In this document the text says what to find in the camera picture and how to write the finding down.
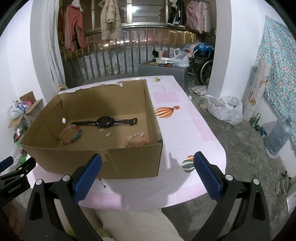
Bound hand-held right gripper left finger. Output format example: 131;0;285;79
23;153;103;241

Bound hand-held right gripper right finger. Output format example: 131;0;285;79
191;151;271;241

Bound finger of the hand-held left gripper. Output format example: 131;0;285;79
0;159;37;184
0;156;14;173

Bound large cardboard box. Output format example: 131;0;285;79
20;79;163;179

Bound multicoloured bead bracelet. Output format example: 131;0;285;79
58;125;83;145

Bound black smartwatch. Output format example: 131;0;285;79
70;115;138;128

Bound pink bead bracelet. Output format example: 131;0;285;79
124;131;148;148

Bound pink printed tablecloth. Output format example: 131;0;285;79
28;75;227;211

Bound white blue plastic bag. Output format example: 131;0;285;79
9;100;25;120

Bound small open cardboard box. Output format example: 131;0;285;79
8;91;43;129

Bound person's fleecy garment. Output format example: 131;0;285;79
65;228;110;241

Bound crumpled white plastic bag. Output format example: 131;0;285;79
205;94;244;126

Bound person's cream ribbed trousers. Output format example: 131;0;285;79
81;207;184;241

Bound green glass bottle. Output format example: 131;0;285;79
251;113;262;131

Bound clear water jug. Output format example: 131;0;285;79
264;118;293;159

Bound crumpled paper sheet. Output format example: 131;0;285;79
188;85;210;96

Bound rolled floral mat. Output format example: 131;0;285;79
242;61;273;122

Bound wheelchair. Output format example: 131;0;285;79
188;44;215;85

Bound grey cabinet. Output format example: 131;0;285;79
138;60;189;90

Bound white plastic carrier bag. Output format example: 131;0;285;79
173;48;190;68

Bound white curtain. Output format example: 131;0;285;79
45;0;67;87

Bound metal balcony railing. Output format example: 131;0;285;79
60;22;197;80

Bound red hanging clothes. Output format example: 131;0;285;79
63;3;84;52

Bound beige puffer jacket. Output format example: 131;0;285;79
100;0;125;40

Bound pink hanging jacket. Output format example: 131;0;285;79
186;0;211;33

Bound black white hanging jacket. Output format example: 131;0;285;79
167;0;187;27

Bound floral wall cloth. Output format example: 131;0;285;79
254;16;296;140

